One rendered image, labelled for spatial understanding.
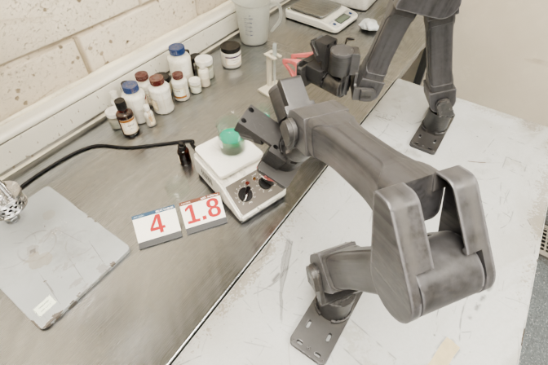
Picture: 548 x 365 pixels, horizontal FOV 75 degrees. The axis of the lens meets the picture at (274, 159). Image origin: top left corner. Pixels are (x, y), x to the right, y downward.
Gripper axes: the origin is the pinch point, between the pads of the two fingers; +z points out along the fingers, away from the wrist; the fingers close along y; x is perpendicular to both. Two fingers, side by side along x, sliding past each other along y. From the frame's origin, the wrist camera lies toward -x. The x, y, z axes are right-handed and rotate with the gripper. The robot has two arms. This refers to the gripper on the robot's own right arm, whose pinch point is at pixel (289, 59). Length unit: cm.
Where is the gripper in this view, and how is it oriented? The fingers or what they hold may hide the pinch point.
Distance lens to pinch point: 104.9
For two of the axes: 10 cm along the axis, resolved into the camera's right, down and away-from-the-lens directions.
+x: 0.1, 7.0, 7.2
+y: -7.2, 5.1, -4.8
